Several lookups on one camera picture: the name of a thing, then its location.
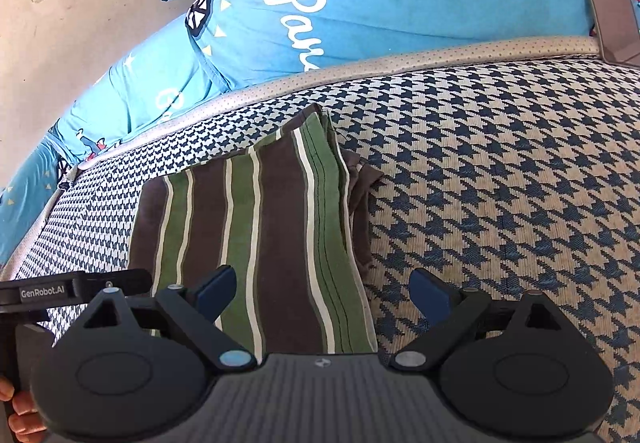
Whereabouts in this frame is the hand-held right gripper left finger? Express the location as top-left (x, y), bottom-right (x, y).
top-left (79, 265), bottom-right (258, 370)

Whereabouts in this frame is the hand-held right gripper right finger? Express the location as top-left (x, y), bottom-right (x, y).
top-left (389, 268), bottom-right (565, 370)

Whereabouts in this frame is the green brown striped shirt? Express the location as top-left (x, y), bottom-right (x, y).
top-left (127, 103), bottom-right (386, 359)

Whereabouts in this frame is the person's left hand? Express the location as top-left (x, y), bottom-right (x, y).
top-left (0, 375), bottom-right (48, 443)

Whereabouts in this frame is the houndstooth patterned mattress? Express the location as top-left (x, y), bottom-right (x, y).
top-left (0, 35), bottom-right (640, 443)

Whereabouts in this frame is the black smartphone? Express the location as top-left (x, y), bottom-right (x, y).
top-left (572, 0), bottom-right (640, 64)

